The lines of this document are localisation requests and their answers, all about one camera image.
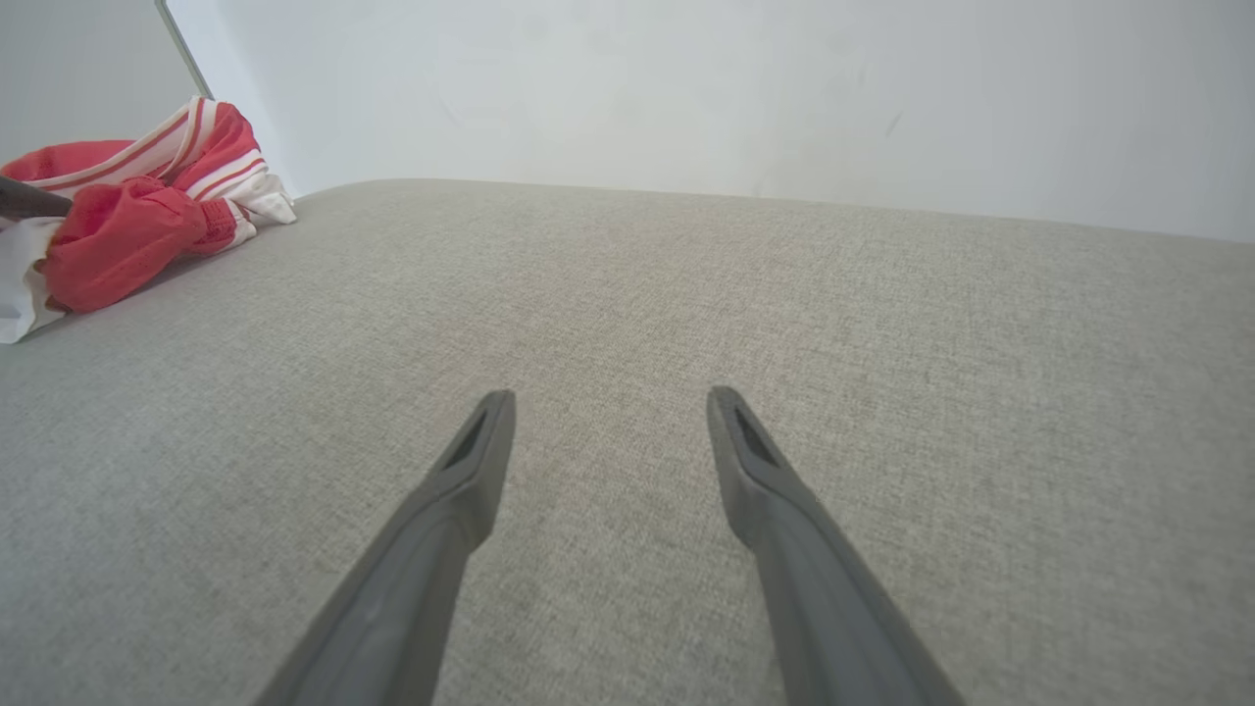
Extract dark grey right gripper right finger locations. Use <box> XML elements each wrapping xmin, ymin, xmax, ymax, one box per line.
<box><xmin>707</xmin><ymin>385</ymin><xmax>967</xmax><ymax>706</ymax></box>

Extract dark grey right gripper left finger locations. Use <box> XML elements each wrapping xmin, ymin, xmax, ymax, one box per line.
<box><xmin>255</xmin><ymin>389</ymin><xmax>517</xmax><ymax>706</ymax></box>

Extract grey metal rail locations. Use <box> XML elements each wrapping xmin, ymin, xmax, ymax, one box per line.
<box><xmin>154</xmin><ymin>0</ymin><xmax>215</xmax><ymax>101</ymax></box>

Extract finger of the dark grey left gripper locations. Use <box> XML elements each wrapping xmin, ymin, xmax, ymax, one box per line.
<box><xmin>0</xmin><ymin>175</ymin><xmax>75</xmax><ymax>219</ymax></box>

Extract red white baseball jersey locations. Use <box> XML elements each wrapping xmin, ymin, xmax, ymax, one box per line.
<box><xmin>0</xmin><ymin>96</ymin><xmax>297</xmax><ymax>344</ymax></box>

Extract red shorts with white stripe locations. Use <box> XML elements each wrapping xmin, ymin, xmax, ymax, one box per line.
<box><xmin>43</xmin><ymin>176</ymin><xmax>238</xmax><ymax>315</ymax></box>

